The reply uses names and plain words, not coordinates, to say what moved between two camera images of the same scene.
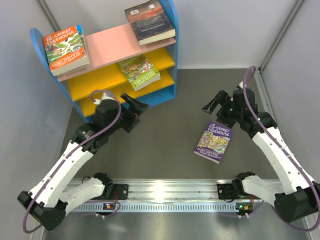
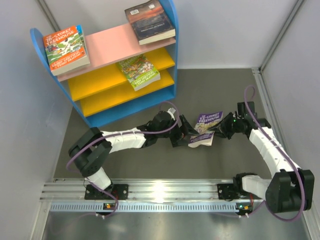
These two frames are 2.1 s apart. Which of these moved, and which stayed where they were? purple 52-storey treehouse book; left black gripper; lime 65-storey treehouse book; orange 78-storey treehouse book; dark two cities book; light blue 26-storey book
Moved: left black gripper; purple 52-storey treehouse book
Stayed: orange 78-storey treehouse book; lime 65-storey treehouse book; light blue 26-storey book; dark two cities book
